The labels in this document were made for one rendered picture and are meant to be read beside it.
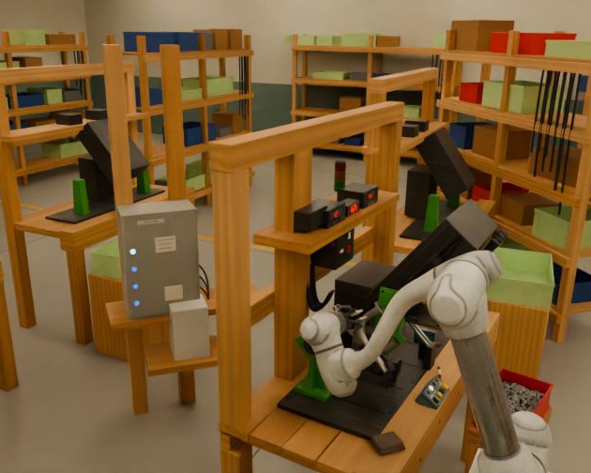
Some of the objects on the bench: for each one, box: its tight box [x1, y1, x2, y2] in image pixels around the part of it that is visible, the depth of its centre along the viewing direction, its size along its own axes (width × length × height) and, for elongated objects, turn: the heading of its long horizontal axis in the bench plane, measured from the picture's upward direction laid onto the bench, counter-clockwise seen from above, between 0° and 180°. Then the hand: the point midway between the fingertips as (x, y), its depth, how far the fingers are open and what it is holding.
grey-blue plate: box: [414, 328, 436, 359], centre depth 273 cm, size 10×2×14 cm, turn 57°
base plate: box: [277, 321, 450, 441], centre depth 276 cm, size 42×110×2 cm, turn 147°
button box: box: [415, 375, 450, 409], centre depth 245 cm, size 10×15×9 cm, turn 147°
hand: (358, 315), depth 239 cm, fingers closed
